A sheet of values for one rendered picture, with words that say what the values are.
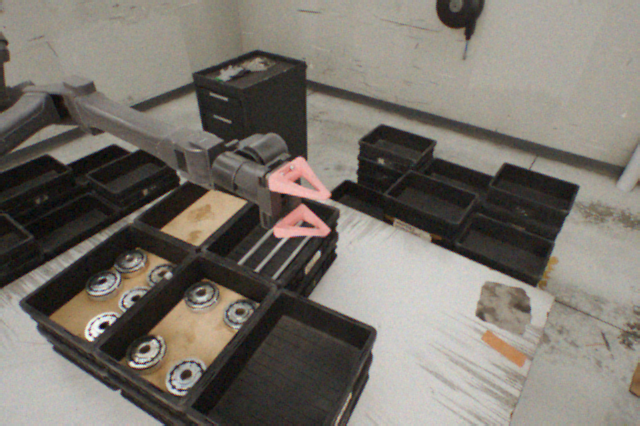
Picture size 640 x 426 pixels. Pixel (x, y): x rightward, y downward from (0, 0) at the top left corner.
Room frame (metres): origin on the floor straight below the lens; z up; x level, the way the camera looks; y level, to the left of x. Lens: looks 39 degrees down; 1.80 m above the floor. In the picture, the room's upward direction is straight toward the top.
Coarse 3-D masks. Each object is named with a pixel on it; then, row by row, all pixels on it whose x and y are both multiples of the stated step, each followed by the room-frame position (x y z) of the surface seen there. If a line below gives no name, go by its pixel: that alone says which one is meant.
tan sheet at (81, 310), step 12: (156, 264) 0.94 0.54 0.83; (144, 276) 0.89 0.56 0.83; (72, 300) 0.79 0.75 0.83; (84, 300) 0.79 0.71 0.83; (108, 300) 0.79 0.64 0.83; (60, 312) 0.74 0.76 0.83; (72, 312) 0.74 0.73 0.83; (84, 312) 0.74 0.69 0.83; (96, 312) 0.74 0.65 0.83; (120, 312) 0.74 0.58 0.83; (60, 324) 0.70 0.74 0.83; (72, 324) 0.70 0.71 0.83; (84, 324) 0.70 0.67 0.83; (84, 336) 0.66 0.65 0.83
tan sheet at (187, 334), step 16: (224, 288) 0.84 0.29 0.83; (224, 304) 0.78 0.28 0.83; (256, 304) 0.78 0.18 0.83; (176, 320) 0.72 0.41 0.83; (192, 320) 0.72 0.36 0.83; (208, 320) 0.72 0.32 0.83; (160, 336) 0.66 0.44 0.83; (176, 336) 0.66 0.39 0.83; (192, 336) 0.66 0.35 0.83; (208, 336) 0.66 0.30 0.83; (224, 336) 0.66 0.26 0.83; (176, 352) 0.61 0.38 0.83; (192, 352) 0.61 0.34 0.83; (208, 352) 0.61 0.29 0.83; (160, 368) 0.56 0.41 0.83; (160, 384) 0.52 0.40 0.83
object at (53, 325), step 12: (120, 228) 1.01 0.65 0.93; (144, 228) 1.01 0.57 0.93; (108, 240) 0.95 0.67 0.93; (168, 240) 0.95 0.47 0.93; (192, 252) 0.90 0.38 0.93; (72, 264) 0.84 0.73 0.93; (180, 264) 0.85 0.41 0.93; (60, 276) 0.80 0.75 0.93; (156, 288) 0.75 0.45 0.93; (24, 300) 0.71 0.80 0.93; (24, 312) 0.68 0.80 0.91; (48, 324) 0.63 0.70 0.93; (72, 336) 0.59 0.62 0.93; (84, 348) 0.56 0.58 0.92
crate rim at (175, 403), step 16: (192, 256) 0.88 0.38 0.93; (208, 256) 0.88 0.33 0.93; (176, 272) 0.81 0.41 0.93; (240, 272) 0.81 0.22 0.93; (160, 288) 0.75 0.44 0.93; (272, 288) 0.75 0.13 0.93; (144, 304) 0.70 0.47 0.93; (128, 320) 0.64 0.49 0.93; (96, 352) 0.55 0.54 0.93; (224, 352) 0.55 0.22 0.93; (112, 368) 0.52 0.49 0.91; (128, 368) 0.51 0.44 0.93; (208, 368) 0.51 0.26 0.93; (144, 384) 0.47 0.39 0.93; (176, 400) 0.43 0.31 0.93
